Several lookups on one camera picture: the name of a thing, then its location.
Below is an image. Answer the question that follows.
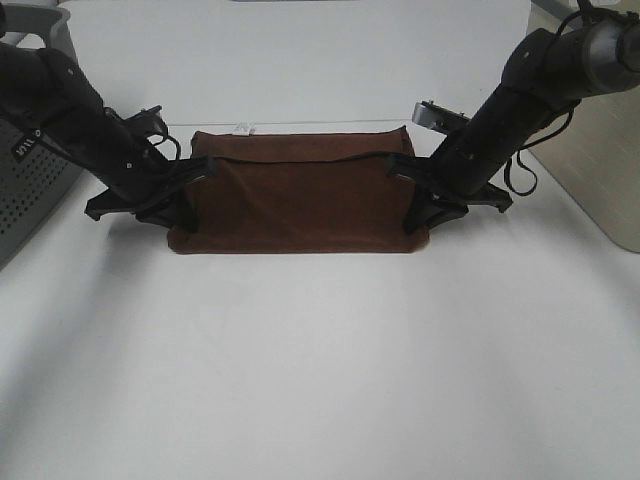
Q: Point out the brown towel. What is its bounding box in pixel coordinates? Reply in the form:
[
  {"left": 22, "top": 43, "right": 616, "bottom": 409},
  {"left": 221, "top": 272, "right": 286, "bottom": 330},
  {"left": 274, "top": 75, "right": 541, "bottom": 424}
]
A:
[{"left": 167, "top": 127, "right": 429, "bottom": 254}]

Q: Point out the grey perforated plastic basket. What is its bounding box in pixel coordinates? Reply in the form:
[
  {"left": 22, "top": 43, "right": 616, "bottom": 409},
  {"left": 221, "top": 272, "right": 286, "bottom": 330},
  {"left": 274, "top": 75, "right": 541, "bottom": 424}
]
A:
[{"left": 1, "top": 1, "right": 81, "bottom": 265}]

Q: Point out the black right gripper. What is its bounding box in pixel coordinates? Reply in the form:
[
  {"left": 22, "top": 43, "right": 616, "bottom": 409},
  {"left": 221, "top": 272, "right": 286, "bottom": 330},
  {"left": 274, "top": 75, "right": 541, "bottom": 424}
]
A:
[{"left": 386, "top": 144, "right": 513, "bottom": 234}]

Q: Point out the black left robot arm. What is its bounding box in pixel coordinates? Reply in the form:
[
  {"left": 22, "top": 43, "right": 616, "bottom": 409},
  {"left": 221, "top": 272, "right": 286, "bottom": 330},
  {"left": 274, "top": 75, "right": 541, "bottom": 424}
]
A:
[{"left": 1, "top": 44, "right": 215, "bottom": 232}]

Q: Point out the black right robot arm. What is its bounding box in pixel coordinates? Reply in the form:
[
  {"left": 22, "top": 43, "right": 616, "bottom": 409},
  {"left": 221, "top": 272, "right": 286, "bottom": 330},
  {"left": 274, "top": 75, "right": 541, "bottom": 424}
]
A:
[{"left": 388, "top": 1, "right": 639, "bottom": 233}]

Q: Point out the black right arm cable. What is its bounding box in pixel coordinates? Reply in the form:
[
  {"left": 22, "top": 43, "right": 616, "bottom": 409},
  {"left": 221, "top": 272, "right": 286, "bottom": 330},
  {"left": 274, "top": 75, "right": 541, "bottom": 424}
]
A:
[{"left": 499, "top": 99, "right": 576, "bottom": 197}]

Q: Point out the beige storage box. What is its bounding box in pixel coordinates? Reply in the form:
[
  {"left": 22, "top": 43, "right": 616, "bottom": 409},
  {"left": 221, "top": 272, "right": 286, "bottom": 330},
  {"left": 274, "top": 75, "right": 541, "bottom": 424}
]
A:
[{"left": 529, "top": 0, "right": 640, "bottom": 254}]

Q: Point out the white towel label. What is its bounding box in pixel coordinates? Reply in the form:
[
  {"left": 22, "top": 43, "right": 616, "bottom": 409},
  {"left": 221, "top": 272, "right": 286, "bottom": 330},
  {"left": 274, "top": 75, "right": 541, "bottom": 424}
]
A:
[{"left": 232, "top": 122, "right": 256, "bottom": 137}]

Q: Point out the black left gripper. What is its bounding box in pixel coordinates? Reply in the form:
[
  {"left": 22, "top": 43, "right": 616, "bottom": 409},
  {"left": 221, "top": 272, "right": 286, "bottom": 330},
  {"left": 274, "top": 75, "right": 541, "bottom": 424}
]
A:
[{"left": 84, "top": 105, "right": 216, "bottom": 232}]

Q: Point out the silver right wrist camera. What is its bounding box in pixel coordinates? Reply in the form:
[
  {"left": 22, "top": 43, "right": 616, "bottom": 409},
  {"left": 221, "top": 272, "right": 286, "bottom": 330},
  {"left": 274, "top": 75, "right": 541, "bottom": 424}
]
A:
[{"left": 411, "top": 101, "right": 470, "bottom": 135}]

